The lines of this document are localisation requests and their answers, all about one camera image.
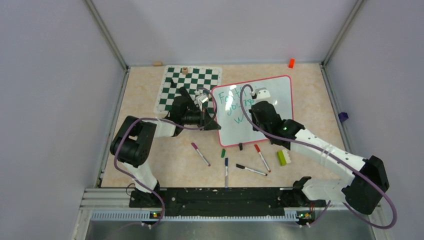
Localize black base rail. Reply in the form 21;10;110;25
129;187;327;217

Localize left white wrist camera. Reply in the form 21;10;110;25
195;93;210;107

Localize green white chess mat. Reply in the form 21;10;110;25
153;65;223;114

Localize orange block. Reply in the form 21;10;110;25
288;58;296;69

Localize red cap marker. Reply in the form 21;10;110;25
254;144;271;173

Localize black cap marker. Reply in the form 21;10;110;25
236;163;268;176

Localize pink framed whiteboard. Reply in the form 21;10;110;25
212;75;293;147

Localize purple cap marker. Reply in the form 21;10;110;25
191;142;211;167

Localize lime green lego brick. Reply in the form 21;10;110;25
276;149;292;167

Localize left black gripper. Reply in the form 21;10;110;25
181;106;221;131

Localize wooden cork piece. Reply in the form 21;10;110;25
152;61;163;67

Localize black microphone grey head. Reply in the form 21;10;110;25
178;86;192;100

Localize blue cap marker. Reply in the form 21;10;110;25
224;157;229;188

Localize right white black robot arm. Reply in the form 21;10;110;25
242;101;390;215

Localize black chess piece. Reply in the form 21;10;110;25
170;79;177;88

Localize purple block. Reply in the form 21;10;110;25
338;112;349;123

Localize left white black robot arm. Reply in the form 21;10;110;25
110;96;221;207

